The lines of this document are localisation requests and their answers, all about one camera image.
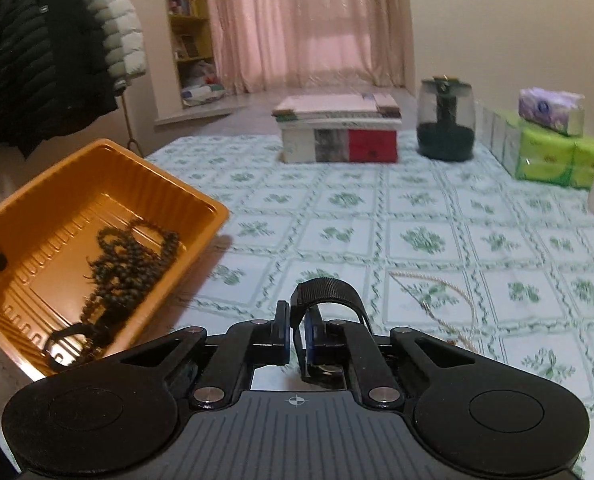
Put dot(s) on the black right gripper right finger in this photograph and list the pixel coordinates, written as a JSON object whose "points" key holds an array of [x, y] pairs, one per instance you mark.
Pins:
{"points": [[341, 354]]}

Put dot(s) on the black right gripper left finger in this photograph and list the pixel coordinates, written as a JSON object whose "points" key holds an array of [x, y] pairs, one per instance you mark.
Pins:
{"points": [[227, 362]]}

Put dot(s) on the orange plastic tray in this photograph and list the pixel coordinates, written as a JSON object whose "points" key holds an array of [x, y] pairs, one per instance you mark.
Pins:
{"points": [[48, 234]]}

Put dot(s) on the green patterned tablecloth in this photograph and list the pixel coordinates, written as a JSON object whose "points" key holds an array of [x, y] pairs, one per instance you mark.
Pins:
{"points": [[462, 250]]}

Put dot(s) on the white red box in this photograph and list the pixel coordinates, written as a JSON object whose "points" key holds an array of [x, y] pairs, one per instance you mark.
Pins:
{"points": [[306, 145]]}

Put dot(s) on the stack of books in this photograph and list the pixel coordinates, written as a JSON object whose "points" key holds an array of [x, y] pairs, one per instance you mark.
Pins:
{"points": [[337, 106]]}

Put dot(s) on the dark glass jar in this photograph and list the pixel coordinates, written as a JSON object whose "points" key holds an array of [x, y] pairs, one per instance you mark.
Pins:
{"points": [[446, 119]]}

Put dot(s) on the green tissue packs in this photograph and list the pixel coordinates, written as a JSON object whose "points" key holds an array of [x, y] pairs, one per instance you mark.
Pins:
{"points": [[530, 152]]}

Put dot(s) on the pink curtain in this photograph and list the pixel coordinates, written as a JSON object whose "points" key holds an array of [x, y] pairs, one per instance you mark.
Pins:
{"points": [[263, 45]]}

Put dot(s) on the white grey puffer jacket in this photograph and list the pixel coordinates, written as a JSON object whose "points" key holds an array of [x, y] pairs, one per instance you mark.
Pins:
{"points": [[123, 41]]}

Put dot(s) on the purple tissue pack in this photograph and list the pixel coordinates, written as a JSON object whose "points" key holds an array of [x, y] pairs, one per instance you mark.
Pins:
{"points": [[560, 111]]}

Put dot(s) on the black puffer jacket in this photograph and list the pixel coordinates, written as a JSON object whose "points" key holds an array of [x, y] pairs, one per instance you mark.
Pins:
{"points": [[54, 79]]}

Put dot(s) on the yellow bookshelf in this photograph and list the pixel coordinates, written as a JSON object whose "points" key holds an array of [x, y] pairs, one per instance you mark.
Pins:
{"points": [[192, 49]]}

